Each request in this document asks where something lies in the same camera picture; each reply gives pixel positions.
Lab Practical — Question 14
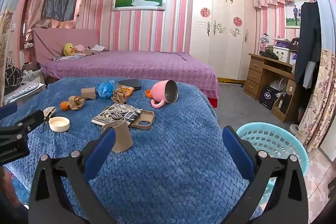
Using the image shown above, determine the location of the black gift bag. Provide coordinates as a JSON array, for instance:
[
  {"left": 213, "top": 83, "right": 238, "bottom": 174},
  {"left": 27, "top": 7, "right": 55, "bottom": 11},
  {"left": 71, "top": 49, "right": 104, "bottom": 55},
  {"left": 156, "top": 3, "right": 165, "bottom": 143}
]
[{"left": 259, "top": 86, "right": 277, "bottom": 110}]

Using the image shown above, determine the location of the black and white snack packet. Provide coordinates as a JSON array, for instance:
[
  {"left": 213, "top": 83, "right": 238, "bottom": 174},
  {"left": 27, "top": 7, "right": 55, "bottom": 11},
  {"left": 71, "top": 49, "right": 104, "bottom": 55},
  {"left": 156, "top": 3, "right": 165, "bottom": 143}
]
[{"left": 91, "top": 103, "right": 143, "bottom": 126}]

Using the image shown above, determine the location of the white storage box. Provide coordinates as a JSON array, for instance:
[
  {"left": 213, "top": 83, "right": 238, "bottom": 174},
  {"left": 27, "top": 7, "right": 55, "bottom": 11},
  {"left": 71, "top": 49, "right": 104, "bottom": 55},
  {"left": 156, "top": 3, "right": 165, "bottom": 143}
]
[{"left": 273, "top": 46, "right": 291, "bottom": 63}]

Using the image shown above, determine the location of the light blue plastic basket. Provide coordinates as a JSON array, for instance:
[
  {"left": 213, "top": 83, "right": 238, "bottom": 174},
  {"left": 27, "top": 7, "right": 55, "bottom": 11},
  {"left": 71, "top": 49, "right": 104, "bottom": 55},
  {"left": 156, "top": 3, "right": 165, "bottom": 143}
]
[{"left": 236, "top": 122, "right": 310, "bottom": 214}]

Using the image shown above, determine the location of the brown paper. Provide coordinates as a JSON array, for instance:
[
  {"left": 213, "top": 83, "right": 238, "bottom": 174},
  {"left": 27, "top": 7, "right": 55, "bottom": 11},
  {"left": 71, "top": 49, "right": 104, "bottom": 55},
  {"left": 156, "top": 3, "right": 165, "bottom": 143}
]
[
  {"left": 68, "top": 95, "right": 86, "bottom": 111},
  {"left": 112, "top": 89, "right": 128, "bottom": 104}
]

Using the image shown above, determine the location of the dark hanging jacket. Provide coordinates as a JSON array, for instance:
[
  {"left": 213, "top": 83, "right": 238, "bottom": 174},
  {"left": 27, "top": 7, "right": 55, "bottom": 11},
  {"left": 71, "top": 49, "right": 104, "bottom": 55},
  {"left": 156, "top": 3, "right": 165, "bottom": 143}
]
[{"left": 294, "top": 1, "right": 322, "bottom": 89}]

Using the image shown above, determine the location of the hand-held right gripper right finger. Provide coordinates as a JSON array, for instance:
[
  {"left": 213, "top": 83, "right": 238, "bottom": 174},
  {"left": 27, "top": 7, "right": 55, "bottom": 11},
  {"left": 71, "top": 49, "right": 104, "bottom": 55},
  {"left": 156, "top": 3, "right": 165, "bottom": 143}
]
[{"left": 222, "top": 126, "right": 309, "bottom": 224}]

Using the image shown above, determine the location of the white wardrobe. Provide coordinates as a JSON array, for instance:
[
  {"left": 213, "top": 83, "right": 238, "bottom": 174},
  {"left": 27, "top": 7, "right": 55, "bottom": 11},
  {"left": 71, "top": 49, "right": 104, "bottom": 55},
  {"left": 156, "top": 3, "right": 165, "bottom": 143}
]
[{"left": 189, "top": 0, "right": 257, "bottom": 81}]

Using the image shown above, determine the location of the blue knit blanket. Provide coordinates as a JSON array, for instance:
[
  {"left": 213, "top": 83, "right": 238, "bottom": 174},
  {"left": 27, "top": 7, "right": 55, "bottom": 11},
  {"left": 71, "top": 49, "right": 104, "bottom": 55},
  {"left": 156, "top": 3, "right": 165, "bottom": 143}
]
[{"left": 0, "top": 76, "right": 263, "bottom": 224}]

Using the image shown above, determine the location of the purple dotted bed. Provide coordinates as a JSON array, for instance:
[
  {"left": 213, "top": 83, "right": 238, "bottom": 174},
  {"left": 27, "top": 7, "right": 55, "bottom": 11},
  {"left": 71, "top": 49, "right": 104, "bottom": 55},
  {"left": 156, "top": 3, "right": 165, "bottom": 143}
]
[{"left": 41, "top": 50, "right": 219, "bottom": 109}]

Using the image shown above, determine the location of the tan phone case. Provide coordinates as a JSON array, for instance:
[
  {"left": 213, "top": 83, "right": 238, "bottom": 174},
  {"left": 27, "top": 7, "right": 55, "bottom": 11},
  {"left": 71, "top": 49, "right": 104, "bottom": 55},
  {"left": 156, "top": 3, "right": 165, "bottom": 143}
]
[{"left": 129, "top": 110, "right": 156, "bottom": 130}]

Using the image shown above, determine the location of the pink steel-lined mug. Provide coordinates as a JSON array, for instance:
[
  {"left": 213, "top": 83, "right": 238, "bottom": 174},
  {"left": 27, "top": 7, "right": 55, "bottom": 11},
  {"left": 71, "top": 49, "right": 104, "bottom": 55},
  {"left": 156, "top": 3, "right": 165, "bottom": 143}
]
[{"left": 150, "top": 80, "right": 179, "bottom": 109}]

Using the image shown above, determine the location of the black patterned bag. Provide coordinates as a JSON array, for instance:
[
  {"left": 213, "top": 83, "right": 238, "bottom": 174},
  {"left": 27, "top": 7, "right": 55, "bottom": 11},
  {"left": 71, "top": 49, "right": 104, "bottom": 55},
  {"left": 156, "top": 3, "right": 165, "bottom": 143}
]
[{"left": 4, "top": 57, "right": 24, "bottom": 94}]

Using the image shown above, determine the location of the pile of clothes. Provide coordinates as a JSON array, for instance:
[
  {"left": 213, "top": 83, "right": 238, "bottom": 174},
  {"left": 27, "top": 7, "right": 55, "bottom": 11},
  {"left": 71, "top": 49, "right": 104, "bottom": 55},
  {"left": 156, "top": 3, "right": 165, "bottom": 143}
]
[{"left": 87, "top": 44, "right": 109, "bottom": 55}]

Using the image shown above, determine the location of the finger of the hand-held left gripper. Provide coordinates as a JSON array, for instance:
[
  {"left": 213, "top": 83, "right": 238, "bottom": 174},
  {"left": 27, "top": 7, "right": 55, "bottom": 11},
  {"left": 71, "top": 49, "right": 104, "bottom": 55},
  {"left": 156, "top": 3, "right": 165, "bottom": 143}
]
[
  {"left": 0, "top": 103, "right": 18, "bottom": 119},
  {"left": 0, "top": 109, "right": 46, "bottom": 139}
]

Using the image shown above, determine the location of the wooden desk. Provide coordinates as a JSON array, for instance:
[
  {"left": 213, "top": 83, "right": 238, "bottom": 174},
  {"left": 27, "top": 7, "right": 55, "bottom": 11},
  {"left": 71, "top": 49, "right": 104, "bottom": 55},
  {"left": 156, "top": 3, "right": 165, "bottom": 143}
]
[{"left": 245, "top": 53, "right": 298, "bottom": 123}]

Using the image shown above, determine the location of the orange snack packet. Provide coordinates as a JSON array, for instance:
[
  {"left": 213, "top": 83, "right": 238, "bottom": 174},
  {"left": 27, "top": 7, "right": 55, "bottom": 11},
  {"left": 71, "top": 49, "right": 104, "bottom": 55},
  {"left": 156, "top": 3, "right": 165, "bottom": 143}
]
[{"left": 117, "top": 85, "right": 135, "bottom": 97}]

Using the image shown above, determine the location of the framed wall photo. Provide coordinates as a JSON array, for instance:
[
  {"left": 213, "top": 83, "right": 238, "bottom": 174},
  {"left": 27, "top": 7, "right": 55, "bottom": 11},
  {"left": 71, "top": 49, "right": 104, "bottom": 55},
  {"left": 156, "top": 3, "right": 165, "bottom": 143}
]
[{"left": 285, "top": 0, "right": 302, "bottom": 29}]

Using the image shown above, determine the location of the light grey hanging garment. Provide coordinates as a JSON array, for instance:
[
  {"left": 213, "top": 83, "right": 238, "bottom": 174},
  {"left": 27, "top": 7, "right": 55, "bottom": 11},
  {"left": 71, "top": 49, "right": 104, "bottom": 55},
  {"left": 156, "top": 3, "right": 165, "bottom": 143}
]
[{"left": 302, "top": 61, "right": 315, "bottom": 89}]

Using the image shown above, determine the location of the person's left forearm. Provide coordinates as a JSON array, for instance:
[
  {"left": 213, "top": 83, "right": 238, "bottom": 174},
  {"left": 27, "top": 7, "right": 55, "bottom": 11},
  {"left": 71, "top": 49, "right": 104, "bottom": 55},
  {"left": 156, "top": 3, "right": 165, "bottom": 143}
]
[{"left": 0, "top": 165, "right": 19, "bottom": 214}]

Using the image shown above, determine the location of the black phone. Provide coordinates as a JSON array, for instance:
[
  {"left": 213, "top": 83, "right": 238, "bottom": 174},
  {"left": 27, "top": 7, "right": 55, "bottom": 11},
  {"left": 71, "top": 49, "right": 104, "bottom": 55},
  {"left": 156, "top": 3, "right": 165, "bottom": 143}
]
[{"left": 115, "top": 79, "right": 142, "bottom": 90}]

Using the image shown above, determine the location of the cardboard tube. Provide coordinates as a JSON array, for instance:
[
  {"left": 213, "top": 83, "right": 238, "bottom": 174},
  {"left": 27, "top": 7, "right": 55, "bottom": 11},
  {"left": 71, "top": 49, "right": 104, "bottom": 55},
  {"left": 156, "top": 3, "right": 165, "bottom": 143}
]
[
  {"left": 81, "top": 88, "right": 97, "bottom": 100},
  {"left": 102, "top": 120, "right": 134, "bottom": 153}
]

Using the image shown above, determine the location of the dark green cloth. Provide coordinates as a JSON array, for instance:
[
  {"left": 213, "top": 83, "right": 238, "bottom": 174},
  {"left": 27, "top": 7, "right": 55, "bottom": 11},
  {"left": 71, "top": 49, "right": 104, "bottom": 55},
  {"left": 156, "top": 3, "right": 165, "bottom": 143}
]
[{"left": 264, "top": 47, "right": 279, "bottom": 60}]

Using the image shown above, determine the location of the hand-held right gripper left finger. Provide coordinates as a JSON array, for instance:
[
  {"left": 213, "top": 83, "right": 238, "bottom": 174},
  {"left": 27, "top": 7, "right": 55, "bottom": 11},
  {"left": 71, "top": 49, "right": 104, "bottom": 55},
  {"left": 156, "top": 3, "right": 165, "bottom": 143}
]
[{"left": 28, "top": 127, "right": 117, "bottom": 224}]

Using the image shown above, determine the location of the floral curtain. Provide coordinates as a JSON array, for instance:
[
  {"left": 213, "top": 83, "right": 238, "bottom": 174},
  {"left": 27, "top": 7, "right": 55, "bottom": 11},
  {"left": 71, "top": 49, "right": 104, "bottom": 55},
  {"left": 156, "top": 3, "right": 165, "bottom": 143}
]
[
  {"left": 0, "top": 10, "right": 13, "bottom": 106},
  {"left": 298, "top": 49, "right": 336, "bottom": 153}
]

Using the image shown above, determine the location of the small white fan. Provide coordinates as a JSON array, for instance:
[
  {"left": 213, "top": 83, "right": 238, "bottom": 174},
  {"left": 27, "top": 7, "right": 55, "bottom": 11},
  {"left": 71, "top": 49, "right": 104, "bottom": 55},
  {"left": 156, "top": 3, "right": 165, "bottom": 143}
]
[{"left": 269, "top": 78, "right": 288, "bottom": 94}]

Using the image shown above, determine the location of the yellow duck plush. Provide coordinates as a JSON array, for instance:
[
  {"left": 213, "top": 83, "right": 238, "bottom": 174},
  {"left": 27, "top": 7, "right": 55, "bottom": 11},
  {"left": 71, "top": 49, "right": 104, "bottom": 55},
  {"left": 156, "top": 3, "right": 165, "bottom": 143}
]
[{"left": 62, "top": 43, "right": 76, "bottom": 57}]

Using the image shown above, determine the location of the white round bowl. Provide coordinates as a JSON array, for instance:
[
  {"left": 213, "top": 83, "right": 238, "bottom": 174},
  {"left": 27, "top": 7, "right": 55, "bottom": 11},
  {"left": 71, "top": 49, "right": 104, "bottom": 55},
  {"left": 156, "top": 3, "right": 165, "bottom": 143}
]
[{"left": 49, "top": 116, "right": 70, "bottom": 132}]

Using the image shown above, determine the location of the pink covered headboard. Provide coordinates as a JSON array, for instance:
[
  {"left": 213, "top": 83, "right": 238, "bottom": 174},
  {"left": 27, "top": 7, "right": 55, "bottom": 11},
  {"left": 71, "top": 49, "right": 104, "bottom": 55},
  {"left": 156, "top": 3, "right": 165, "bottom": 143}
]
[{"left": 32, "top": 28, "right": 98, "bottom": 59}]

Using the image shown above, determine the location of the blue plastic bag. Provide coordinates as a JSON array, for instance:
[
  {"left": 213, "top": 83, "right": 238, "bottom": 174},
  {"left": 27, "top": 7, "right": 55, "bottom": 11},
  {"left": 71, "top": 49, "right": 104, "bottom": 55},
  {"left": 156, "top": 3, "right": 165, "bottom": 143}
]
[{"left": 96, "top": 80, "right": 118, "bottom": 100}]

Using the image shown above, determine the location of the purple box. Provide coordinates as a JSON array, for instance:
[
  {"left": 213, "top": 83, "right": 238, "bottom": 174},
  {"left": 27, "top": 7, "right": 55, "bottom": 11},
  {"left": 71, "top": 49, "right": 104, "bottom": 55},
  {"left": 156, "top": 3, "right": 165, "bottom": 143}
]
[{"left": 274, "top": 39, "right": 292, "bottom": 49}]

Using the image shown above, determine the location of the desk lamp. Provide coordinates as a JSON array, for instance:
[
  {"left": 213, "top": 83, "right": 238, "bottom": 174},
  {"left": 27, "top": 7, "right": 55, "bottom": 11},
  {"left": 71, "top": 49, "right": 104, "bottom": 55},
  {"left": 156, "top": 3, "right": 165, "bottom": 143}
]
[{"left": 259, "top": 33, "right": 271, "bottom": 55}]

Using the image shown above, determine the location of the black bag white print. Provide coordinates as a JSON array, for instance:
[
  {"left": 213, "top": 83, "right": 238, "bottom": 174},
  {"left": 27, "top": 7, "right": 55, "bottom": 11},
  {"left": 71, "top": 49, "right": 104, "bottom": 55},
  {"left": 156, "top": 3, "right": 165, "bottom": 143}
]
[{"left": 287, "top": 37, "right": 301, "bottom": 52}]

